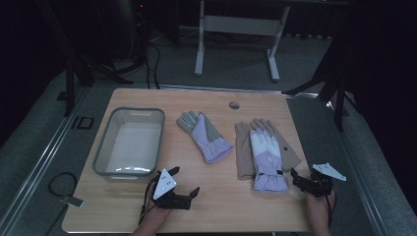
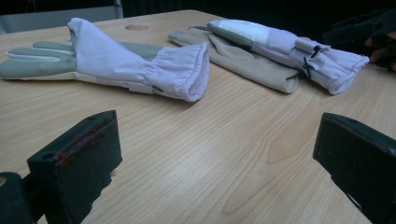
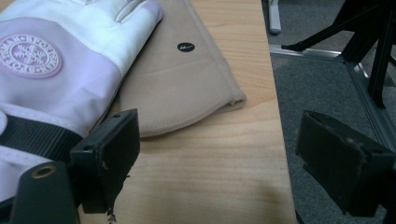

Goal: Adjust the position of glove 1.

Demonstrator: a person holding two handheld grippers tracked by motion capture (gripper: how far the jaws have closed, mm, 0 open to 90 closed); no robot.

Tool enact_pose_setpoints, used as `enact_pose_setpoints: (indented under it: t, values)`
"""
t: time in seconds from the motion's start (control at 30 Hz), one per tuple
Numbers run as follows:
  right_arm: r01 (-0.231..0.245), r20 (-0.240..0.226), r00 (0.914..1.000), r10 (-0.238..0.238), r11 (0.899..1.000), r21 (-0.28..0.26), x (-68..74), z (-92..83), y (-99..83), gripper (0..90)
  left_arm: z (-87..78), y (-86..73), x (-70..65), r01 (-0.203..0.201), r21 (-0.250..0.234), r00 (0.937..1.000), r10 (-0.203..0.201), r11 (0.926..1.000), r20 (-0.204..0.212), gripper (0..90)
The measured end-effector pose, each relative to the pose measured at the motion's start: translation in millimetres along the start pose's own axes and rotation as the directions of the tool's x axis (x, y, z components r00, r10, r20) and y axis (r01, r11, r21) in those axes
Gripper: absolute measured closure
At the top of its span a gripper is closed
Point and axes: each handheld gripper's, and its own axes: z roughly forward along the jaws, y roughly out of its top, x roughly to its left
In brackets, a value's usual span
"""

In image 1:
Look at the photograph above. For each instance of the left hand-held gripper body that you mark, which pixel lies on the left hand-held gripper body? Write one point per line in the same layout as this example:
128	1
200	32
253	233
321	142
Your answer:
164	185

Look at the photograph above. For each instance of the purple and grey glove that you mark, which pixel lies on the purple and grey glove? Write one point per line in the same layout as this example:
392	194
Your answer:
206	137

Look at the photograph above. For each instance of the round table grommet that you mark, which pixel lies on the round table grommet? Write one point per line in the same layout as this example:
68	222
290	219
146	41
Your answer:
234	105

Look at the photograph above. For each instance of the person's left hand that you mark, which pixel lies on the person's left hand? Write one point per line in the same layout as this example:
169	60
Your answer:
155	213

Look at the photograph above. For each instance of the white desk frame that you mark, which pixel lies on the white desk frame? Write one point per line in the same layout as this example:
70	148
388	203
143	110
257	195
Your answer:
241	25

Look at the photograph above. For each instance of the purple and white glove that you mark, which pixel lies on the purple and white glove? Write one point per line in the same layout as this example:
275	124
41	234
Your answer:
267	157

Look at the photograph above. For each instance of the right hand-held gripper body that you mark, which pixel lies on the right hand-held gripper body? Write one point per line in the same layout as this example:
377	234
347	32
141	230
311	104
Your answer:
319	185

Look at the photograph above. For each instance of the grey flat tag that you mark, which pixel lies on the grey flat tag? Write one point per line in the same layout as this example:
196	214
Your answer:
72	201

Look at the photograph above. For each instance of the beige glove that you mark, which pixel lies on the beige glove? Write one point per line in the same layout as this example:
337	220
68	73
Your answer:
288	154
243	150

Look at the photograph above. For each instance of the person's right hand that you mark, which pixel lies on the person's right hand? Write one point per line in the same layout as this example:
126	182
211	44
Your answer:
319	208

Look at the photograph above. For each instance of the metal floor rail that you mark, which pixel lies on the metal floor rail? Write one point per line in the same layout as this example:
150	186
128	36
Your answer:
42	157
357	183

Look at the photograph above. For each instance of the black metal stand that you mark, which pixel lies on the black metal stand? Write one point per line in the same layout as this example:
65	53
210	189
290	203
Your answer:
70	65
337	82

